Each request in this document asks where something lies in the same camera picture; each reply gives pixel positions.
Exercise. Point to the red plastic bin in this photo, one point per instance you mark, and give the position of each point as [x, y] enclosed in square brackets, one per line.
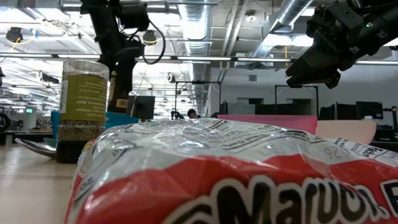
[280, 123]

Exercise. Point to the brown yellow-lid spice jar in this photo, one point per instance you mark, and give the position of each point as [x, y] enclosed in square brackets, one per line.
[122, 103]

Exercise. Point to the person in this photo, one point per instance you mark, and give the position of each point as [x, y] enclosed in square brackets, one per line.
[192, 113]

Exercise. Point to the large black background monitor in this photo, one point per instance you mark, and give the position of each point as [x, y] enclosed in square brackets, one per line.
[144, 107]

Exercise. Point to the long LED light bar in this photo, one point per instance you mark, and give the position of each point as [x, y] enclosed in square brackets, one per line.
[211, 58]

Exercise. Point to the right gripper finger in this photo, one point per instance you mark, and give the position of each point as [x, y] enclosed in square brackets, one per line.
[311, 81]
[311, 65]

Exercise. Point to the black ceiling device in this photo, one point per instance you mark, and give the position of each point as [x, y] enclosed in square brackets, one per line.
[150, 37]
[14, 34]

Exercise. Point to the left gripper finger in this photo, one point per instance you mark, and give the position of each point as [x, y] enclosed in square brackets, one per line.
[124, 77]

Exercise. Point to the silver metal spoon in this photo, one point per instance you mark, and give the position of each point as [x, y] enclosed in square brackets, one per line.
[34, 147]

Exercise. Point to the ribbed silver air duct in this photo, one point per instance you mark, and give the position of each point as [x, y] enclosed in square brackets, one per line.
[196, 25]

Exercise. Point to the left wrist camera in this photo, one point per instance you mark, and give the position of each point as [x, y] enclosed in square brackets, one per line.
[133, 17]

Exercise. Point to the black background stand frame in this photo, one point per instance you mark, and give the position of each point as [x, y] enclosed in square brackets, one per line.
[202, 82]
[317, 99]

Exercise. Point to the red white ramen packet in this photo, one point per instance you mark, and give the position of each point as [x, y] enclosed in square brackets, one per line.
[217, 180]

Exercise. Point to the blue plastic bin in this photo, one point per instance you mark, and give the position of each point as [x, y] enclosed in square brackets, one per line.
[121, 119]

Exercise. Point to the green exit sign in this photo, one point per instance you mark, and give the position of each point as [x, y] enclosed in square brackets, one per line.
[29, 110]

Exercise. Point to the clear herb spice jar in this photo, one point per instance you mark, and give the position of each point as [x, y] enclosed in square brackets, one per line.
[82, 99]

